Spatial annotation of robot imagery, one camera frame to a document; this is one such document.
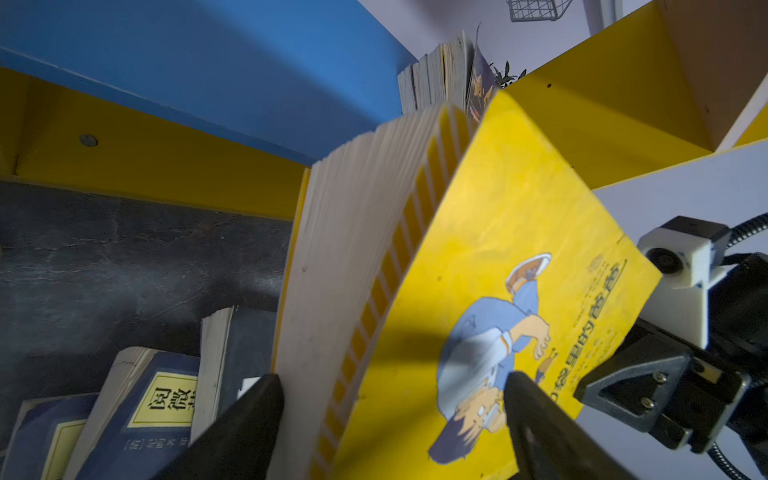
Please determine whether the purple portrait cover book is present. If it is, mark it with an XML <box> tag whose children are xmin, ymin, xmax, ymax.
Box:
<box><xmin>397</xmin><ymin>65</ymin><xmax>417</xmax><ymax>116</ymax></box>

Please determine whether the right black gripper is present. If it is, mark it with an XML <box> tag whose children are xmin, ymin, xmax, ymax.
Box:
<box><xmin>575</xmin><ymin>253</ymin><xmax>767</xmax><ymax>455</ymax></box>

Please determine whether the black book yellow title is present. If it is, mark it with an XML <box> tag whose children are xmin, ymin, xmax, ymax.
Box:
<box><xmin>412</xmin><ymin>55</ymin><xmax>431</xmax><ymax>110</ymax></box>

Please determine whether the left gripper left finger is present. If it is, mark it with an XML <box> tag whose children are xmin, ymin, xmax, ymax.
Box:
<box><xmin>154</xmin><ymin>374</ymin><xmax>284</xmax><ymax>479</ymax></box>

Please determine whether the yellow cartoon boy book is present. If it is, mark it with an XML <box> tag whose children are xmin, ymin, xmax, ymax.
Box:
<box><xmin>426</xmin><ymin>43</ymin><xmax>459</xmax><ymax>105</ymax></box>

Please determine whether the yellow blue-figure cartoon book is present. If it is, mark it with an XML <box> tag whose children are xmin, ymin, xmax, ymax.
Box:
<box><xmin>268</xmin><ymin>92</ymin><xmax>661</xmax><ymax>479</ymax></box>

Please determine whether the black wolf cover book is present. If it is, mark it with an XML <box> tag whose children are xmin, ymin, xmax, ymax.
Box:
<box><xmin>191</xmin><ymin>306</ymin><xmax>277</xmax><ymax>441</ymax></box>

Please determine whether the purple book orange calligraphy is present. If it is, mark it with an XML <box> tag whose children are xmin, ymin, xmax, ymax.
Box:
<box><xmin>456</xmin><ymin>31</ymin><xmax>497</xmax><ymax>122</ymax></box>

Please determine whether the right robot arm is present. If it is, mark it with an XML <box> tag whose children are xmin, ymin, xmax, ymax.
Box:
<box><xmin>575</xmin><ymin>214</ymin><xmax>767</xmax><ymax>479</ymax></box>

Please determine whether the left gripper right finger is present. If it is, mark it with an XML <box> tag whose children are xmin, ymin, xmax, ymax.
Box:
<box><xmin>504</xmin><ymin>371</ymin><xmax>634</xmax><ymax>479</ymax></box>

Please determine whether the small potted green plant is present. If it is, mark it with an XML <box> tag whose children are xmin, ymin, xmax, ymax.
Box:
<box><xmin>489</xmin><ymin>62</ymin><xmax>527</xmax><ymax>89</ymax></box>

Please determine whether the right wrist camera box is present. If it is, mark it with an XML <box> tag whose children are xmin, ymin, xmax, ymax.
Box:
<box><xmin>638</xmin><ymin>216</ymin><xmax>731</xmax><ymax>349</ymax></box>

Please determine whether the white wire rack basket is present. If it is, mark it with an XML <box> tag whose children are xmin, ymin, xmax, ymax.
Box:
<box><xmin>506</xmin><ymin>0</ymin><xmax>572</xmax><ymax>23</ymax></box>

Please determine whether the dark blue classic book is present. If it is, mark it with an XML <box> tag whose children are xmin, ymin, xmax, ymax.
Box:
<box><xmin>64</xmin><ymin>346</ymin><xmax>200</xmax><ymax>479</ymax></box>

